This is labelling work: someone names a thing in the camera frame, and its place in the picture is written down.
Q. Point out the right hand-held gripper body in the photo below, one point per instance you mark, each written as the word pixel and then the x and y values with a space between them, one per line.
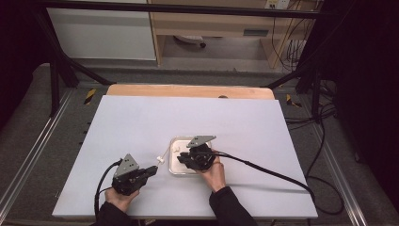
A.
pixel 200 158

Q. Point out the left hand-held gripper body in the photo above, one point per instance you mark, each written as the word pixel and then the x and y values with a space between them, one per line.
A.
pixel 127 180

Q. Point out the square metal tray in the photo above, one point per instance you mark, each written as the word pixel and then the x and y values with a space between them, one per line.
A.
pixel 175 166

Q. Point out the small white marshmallow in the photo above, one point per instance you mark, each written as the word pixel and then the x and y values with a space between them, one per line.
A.
pixel 176 148
pixel 160 160

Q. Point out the person's left hand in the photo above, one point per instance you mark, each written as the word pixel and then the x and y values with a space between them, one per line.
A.
pixel 120 201

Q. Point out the person's right hand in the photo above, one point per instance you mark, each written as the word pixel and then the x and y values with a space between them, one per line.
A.
pixel 215 175

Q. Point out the white board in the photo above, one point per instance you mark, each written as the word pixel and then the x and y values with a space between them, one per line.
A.
pixel 141 125

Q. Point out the wooden table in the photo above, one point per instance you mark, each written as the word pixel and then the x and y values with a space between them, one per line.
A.
pixel 188 91

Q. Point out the yellow black striped tape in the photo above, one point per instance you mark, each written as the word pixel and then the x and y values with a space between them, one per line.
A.
pixel 292 101
pixel 90 96

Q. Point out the white chair base with caster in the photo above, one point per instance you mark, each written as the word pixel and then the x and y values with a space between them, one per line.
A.
pixel 189 39

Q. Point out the light wooden desk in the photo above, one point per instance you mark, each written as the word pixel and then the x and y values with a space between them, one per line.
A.
pixel 216 23

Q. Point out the white cabinet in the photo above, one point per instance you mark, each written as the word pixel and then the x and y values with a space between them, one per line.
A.
pixel 100 34

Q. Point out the aluminium floor rail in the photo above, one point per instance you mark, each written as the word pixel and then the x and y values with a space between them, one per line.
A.
pixel 37 147
pixel 338 175

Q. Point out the black metal frame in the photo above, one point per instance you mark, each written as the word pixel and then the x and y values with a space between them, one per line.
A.
pixel 188 8

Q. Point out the white wall socket strip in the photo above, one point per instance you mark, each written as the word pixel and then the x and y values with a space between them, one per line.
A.
pixel 276 3

